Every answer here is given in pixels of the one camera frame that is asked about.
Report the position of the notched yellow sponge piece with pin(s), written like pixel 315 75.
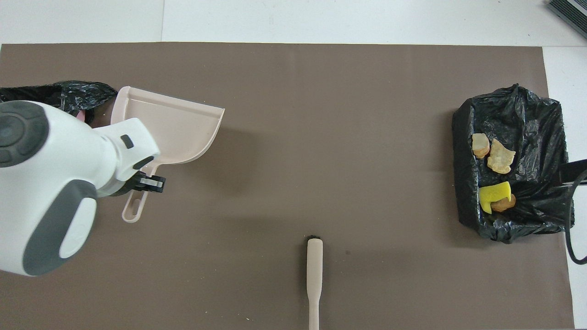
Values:
pixel 493 192

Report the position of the rounded pale scrap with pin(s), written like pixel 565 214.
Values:
pixel 480 145

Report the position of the angular pale scrap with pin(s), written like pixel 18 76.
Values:
pixel 501 158

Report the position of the beige plastic dustpan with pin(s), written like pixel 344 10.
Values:
pixel 183 128

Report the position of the black plastic trash bag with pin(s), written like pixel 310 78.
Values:
pixel 541 137
pixel 82 94

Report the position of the pink plastic bin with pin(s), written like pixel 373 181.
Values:
pixel 81 115

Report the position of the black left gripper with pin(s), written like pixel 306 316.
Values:
pixel 153 184

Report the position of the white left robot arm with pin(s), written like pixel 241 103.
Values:
pixel 46 183

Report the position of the grey ribbed device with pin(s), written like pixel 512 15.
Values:
pixel 571 11

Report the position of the beige hand brush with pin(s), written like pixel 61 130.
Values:
pixel 315 261

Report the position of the brown table mat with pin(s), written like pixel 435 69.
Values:
pixel 367 91

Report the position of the brown oval bread piece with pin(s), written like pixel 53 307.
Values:
pixel 506 204

